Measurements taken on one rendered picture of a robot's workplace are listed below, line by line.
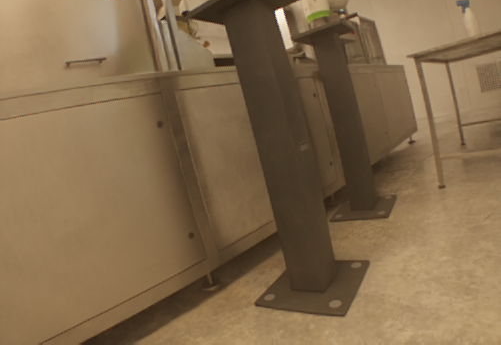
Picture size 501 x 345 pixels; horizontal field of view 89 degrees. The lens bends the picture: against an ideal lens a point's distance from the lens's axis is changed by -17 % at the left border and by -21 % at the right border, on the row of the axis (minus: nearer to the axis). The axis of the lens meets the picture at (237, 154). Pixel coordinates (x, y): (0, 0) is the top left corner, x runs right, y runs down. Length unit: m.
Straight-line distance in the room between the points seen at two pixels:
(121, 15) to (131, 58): 0.19
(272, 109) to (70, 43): 0.75
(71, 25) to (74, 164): 0.55
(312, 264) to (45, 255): 0.74
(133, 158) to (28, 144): 0.30
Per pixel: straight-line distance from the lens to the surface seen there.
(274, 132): 0.85
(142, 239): 0.96
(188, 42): 1.50
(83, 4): 1.28
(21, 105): 0.90
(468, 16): 1.94
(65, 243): 0.89
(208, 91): 1.14
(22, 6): 1.23
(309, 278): 0.97
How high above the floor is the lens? 0.54
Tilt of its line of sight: 4 degrees down
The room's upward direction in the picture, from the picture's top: 15 degrees counter-clockwise
